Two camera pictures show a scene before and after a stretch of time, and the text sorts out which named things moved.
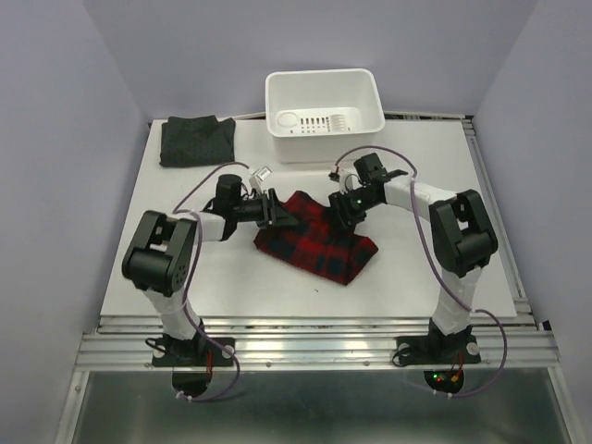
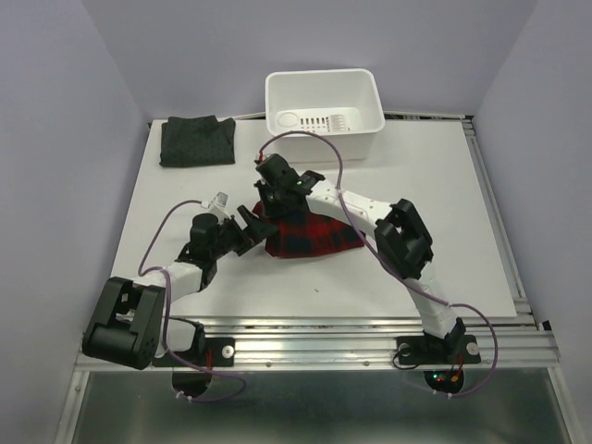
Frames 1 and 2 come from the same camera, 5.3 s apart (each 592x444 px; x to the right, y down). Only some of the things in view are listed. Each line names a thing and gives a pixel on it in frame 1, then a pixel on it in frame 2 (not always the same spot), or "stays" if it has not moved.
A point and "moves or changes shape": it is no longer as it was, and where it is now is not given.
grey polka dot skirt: x=197 y=141 stays
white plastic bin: x=315 y=115 stays
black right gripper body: x=354 y=203 to x=274 y=205
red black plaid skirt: x=317 y=243 moves or changes shape
